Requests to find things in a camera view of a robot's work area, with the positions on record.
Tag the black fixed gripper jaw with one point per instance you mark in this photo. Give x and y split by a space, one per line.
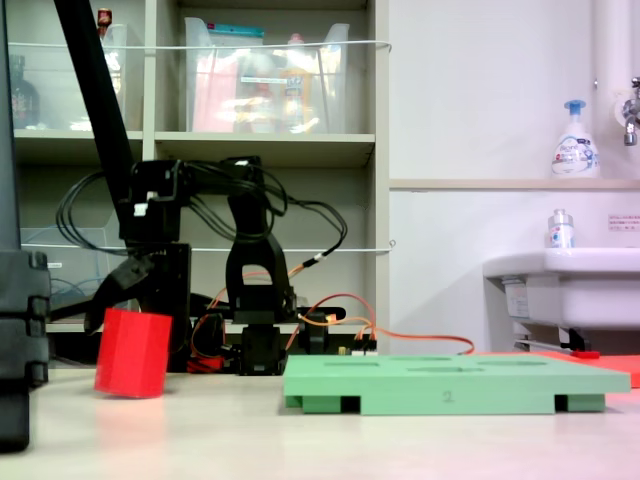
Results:
175 285

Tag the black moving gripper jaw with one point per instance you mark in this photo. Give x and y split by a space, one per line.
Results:
120 285

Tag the red octagonal pillar block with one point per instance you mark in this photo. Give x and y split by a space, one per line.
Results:
132 355

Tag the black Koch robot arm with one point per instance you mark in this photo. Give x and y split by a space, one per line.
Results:
255 260

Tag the red and black table clamp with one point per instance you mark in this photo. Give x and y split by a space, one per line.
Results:
207 362

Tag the notched black stack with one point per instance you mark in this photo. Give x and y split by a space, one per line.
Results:
20 325

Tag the beige shelf unit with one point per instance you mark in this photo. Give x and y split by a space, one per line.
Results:
260 145

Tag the large clear plastic bin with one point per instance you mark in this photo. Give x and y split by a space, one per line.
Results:
260 85

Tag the dark glass bottle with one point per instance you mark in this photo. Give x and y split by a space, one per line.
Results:
22 100

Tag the motor driver circuit board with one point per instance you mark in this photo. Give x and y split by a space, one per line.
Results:
362 347

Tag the brown bottle red cap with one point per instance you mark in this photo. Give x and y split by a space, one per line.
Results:
104 20

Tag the green shape sorting board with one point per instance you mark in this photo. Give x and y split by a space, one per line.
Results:
425 385

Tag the small clear pump bottle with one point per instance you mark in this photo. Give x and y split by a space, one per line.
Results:
560 232

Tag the white sink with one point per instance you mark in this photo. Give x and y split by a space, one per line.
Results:
575 290

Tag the white foam soap pump bottle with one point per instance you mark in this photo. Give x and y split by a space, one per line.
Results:
575 150

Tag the metal water tap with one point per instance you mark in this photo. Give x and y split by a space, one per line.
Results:
630 112

